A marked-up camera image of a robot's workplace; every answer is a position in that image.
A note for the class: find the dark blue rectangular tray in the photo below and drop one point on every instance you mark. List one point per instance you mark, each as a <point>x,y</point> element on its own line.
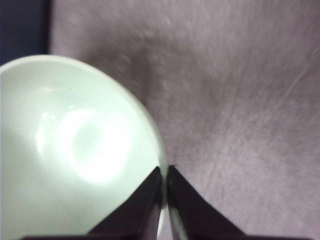
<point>24,29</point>

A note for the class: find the green ceramic bowl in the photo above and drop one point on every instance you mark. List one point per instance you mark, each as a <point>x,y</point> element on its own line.
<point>74,146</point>

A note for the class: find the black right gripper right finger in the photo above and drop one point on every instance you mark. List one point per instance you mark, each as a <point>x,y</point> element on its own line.
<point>192,216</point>

